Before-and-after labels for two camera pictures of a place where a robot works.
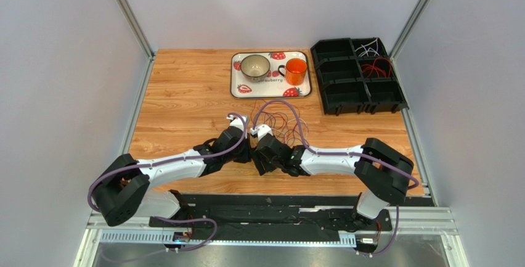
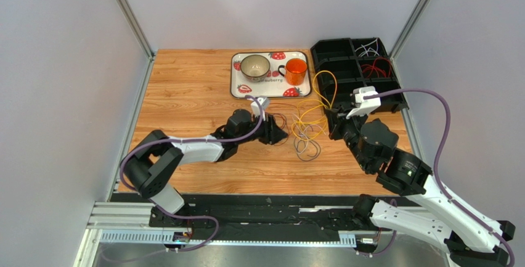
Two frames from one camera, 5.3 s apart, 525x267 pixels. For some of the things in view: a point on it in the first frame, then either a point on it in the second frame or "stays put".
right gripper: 260,158 to 342,123
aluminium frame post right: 416,17 stays put
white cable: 367,51 stays put
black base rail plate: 272,217 stays put
